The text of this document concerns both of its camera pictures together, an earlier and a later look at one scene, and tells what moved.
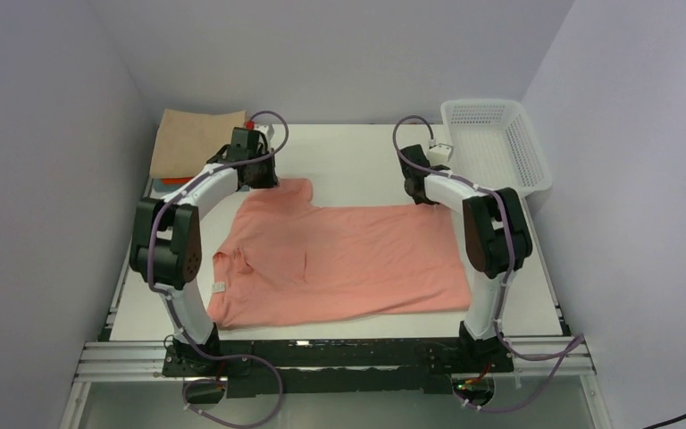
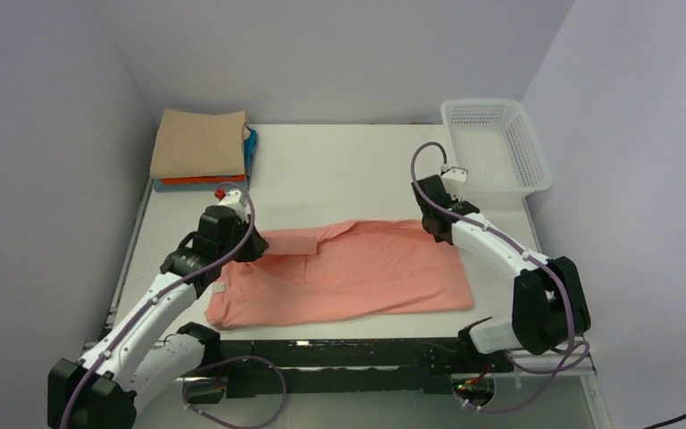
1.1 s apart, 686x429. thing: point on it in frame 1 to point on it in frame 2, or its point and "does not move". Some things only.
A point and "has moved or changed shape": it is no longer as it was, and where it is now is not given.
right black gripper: (422, 202) to (455, 201)
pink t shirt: (280, 256) has moved or changed shape
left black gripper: (271, 181) to (256, 246)
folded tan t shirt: (188, 138) does not move
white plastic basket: (496, 145) does not move
